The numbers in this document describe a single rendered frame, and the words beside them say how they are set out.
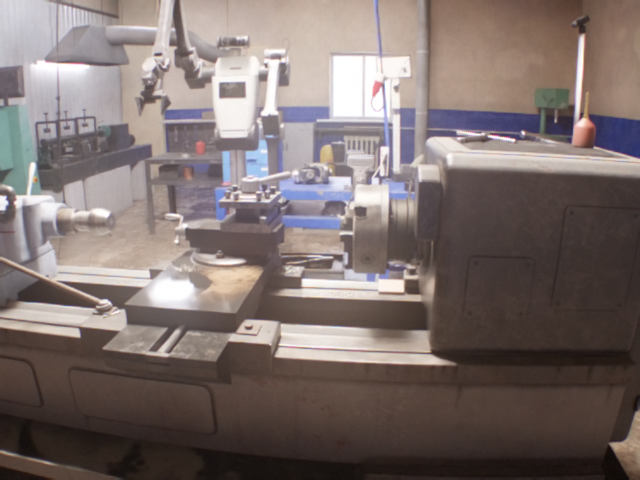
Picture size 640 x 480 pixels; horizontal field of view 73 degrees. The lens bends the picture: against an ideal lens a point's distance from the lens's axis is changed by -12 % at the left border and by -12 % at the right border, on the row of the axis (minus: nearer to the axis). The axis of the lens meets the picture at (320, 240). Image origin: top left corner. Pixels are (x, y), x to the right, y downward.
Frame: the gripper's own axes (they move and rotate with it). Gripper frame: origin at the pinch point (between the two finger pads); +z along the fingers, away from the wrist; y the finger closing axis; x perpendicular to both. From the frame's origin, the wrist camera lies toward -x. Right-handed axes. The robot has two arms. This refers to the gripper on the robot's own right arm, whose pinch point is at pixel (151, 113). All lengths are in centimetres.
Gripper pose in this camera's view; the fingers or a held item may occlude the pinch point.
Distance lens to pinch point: 209.3
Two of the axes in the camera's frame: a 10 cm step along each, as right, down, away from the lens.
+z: -0.3, 9.7, -2.3
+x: 0.5, 2.3, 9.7
